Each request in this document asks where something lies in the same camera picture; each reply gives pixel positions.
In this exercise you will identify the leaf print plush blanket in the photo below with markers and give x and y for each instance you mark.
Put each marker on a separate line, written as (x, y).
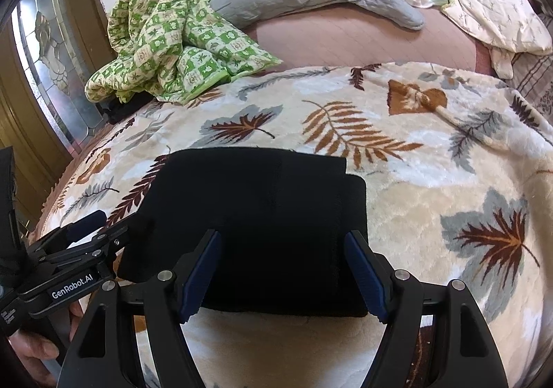
(432, 198)

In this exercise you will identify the pink bed sheet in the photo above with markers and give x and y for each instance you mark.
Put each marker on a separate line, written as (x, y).
(367, 42)

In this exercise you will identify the green checked quilt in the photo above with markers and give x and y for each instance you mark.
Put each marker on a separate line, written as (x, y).
(173, 38)

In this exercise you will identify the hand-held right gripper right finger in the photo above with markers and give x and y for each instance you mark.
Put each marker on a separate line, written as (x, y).
(367, 280)

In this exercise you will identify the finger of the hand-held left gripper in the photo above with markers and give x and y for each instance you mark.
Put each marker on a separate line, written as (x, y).
(110, 239)
(86, 221)

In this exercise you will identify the person's left hand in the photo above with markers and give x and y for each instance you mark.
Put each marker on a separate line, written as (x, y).
(34, 349)

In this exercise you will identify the wooden glass door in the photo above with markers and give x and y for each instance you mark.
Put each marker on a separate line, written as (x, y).
(52, 68)

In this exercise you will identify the black pants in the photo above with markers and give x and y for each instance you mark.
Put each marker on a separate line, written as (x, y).
(268, 206)

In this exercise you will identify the striped brown blanket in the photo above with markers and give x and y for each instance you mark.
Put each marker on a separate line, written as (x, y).
(535, 77)

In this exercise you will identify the dark cloth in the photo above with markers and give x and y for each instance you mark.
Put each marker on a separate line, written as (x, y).
(119, 110)

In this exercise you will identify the cream printed cloth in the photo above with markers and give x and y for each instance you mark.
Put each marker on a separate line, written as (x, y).
(497, 12)

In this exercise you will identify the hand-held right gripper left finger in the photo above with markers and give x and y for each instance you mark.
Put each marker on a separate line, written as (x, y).
(203, 275)

